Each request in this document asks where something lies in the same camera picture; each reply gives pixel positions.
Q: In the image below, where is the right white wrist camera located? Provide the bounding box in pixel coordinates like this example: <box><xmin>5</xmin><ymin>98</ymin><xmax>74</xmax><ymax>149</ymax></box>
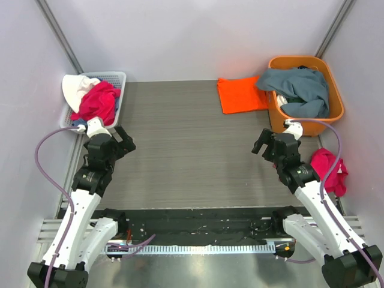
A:
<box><xmin>283</xmin><ymin>119</ymin><xmax>304</xmax><ymax>140</ymax></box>

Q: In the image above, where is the pink shirt on table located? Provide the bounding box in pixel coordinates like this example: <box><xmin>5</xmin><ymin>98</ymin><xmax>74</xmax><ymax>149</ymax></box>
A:
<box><xmin>310</xmin><ymin>148</ymin><xmax>349</xmax><ymax>197</ymax></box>

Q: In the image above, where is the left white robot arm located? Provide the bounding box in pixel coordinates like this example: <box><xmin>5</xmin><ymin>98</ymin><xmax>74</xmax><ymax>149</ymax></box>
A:
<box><xmin>27</xmin><ymin>125</ymin><xmax>136</xmax><ymax>287</ymax></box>

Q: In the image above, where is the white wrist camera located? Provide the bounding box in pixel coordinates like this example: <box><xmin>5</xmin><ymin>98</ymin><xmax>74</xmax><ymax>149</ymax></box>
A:
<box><xmin>283</xmin><ymin>119</ymin><xmax>304</xmax><ymax>140</ymax></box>
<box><xmin>75</xmin><ymin>117</ymin><xmax>111</xmax><ymax>138</ymax></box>

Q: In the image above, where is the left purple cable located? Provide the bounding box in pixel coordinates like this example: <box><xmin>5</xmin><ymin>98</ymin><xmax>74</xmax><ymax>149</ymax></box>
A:
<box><xmin>34</xmin><ymin>125</ymin><xmax>82</xmax><ymax>288</ymax></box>

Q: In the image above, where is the grey-blue t shirt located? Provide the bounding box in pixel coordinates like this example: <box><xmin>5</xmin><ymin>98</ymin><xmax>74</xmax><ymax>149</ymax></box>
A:
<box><xmin>256</xmin><ymin>68</ymin><xmax>330</xmax><ymax>118</ymax></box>

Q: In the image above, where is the pink shirt in basket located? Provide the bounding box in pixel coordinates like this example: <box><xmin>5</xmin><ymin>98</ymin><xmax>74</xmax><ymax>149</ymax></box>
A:
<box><xmin>70</xmin><ymin>81</ymin><xmax>121</xmax><ymax>126</ymax></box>

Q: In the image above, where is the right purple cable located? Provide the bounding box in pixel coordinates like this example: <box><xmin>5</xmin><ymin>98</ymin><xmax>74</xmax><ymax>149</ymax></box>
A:
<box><xmin>287</xmin><ymin>118</ymin><xmax>384</xmax><ymax>284</ymax></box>

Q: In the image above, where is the blue cloth in basket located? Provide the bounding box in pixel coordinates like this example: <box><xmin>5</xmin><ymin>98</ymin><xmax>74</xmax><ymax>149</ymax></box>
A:
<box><xmin>71</xmin><ymin>118</ymin><xmax>88</xmax><ymax>127</ymax></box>

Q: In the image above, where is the white cloth in basket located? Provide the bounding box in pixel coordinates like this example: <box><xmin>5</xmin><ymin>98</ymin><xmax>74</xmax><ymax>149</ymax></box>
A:
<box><xmin>62</xmin><ymin>74</ymin><xmax>101</xmax><ymax>113</ymax></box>

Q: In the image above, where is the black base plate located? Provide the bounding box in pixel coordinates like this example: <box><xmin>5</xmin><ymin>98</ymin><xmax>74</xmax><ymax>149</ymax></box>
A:
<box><xmin>92</xmin><ymin>207</ymin><xmax>288</xmax><ymax>246</ymax></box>

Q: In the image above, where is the white slotted cable duct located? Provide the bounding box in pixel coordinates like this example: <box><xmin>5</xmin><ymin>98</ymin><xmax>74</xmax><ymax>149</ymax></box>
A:
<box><xmin>103</xmin><ymin>243</ymin><xmax>276</xmax><ymax>255</ymax></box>

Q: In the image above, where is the purple cable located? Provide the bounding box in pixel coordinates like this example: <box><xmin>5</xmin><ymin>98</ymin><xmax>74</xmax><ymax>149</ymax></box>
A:
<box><xmin>287</xmin><ymin>118</ymin><xmax>384</xmax><ymax>284</ymax></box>
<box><xmin>34</xmin><ymin>125</ymin><xmax>82</xmax><ymax>288</ymax></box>

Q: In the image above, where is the white garment in tub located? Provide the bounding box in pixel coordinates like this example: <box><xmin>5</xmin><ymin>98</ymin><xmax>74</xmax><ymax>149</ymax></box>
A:
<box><xmin>276</xmin><ymin>94</ymin><xmax>289</xmax><ymax>110</ymax></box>

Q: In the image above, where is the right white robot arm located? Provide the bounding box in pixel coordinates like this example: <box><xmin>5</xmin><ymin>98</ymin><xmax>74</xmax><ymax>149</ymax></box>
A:
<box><xmin>252</xmin><ymin>128</ymin><xmax>383</xmax><ymax>287</ymax></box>

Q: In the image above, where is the white perforated basket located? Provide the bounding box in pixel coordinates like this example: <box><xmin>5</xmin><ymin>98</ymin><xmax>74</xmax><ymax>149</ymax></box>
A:
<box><xmin>59</xmin><ymin>71</ymin><xmax>126</xmax><ymax>131</ymax></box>

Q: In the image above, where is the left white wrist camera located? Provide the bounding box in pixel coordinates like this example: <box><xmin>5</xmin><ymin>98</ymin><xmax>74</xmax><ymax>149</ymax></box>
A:
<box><xmin>75</xmin><ymin>117</ymin><xmax>111</xmax><ymax>138</ymax></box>

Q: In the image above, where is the folded orange t shirt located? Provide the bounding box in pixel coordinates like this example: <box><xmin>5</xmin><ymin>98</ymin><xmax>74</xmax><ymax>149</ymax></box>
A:
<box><xmin>217</xmin><ymin>76</ymin><xmax>268</xmax><ymax>115</ymax></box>

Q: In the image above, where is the orange plastic tub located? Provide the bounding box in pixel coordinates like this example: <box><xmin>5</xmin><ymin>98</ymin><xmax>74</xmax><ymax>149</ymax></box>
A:
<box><xmin>266</xmin><ymin>56</ymin><xmax>344</xmax><ymax>133</ymax></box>

